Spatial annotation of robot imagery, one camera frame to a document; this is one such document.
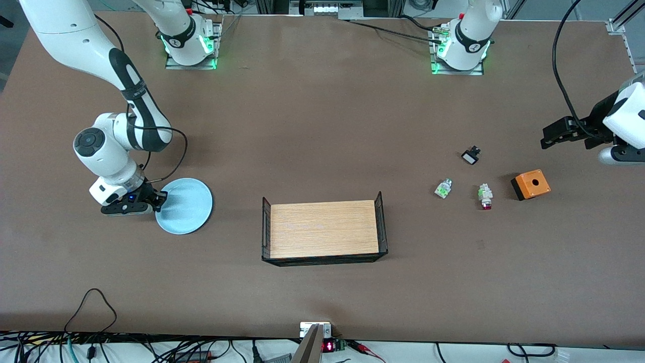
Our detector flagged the black coiled cable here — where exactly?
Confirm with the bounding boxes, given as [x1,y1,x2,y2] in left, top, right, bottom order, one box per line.
[506,343,557,357]

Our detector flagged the thin black cable loop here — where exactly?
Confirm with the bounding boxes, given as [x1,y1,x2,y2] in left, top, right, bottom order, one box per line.
[64,288,117,333]

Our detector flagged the light blue round plate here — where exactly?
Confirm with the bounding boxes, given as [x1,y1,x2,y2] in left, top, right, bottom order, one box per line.
[155,178,213,235]

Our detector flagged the small metal bracket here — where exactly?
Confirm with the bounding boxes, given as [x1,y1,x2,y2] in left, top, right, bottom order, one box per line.
[300,322,332,338]

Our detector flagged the black wire basket wooden bottom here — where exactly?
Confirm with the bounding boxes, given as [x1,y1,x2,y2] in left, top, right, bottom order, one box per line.
[261,191,389,267]

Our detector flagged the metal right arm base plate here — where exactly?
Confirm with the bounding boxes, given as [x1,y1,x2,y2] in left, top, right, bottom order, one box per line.
[165,20,223,70]

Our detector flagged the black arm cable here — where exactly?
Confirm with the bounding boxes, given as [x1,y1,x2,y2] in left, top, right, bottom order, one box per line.
[93,14,188,183]
[552,0,594,143]

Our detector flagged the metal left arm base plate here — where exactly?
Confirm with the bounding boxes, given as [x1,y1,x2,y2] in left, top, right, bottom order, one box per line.
[428,28,485,76]

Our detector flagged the grey aluminium bar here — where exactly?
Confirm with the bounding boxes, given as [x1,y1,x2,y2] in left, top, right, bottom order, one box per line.
[292,324,324,363]

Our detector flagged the orange button enclosure box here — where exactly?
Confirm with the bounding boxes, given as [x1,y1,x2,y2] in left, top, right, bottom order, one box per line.
[510,169,551,201]

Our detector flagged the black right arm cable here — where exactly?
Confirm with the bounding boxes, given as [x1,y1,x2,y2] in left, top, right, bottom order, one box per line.
[93,14,188,183]

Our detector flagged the aluminium frame profile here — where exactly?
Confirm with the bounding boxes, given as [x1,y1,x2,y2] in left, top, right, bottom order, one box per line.
[606,0,645,99]

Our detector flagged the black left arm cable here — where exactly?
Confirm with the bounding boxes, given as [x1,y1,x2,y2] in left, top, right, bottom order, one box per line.
[552,0,594,143]

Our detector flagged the black cable across table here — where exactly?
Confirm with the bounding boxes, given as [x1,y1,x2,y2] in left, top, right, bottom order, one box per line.
[348,15,444,43]

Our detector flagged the red clip lead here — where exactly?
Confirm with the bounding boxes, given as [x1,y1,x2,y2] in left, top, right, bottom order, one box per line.
[348,340,386,363]

